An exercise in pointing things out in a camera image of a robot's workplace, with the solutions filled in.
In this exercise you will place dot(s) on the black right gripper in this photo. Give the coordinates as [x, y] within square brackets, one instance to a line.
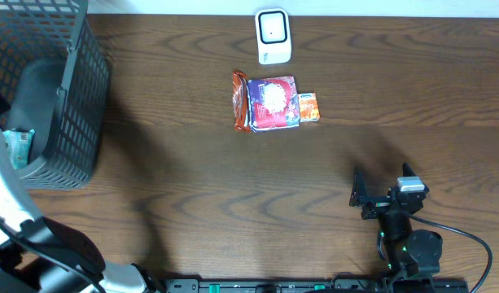
[376, 205]

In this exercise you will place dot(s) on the orange tissue pack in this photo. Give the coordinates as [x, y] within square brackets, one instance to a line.
[309, 110]

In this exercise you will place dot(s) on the pink purple snack bag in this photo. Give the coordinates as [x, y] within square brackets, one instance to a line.
[273, 104]

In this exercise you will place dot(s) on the red brown snack packet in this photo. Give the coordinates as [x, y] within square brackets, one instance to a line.
[240, 101]

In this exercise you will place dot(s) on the teal green snack packet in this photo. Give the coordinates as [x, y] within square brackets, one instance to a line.
[18, 146]

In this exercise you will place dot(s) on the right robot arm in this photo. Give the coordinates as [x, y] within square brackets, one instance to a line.
[413, 256]

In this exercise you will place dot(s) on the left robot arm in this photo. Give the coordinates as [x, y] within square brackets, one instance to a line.
[38, 254]

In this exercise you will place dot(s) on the white barcode scanner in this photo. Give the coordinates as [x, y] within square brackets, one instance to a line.
[273, 36]

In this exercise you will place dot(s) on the grey plastic mesh basket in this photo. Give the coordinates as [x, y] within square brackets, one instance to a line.
[54, 80]

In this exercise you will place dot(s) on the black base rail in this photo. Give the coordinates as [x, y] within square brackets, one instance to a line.
[339, 284]

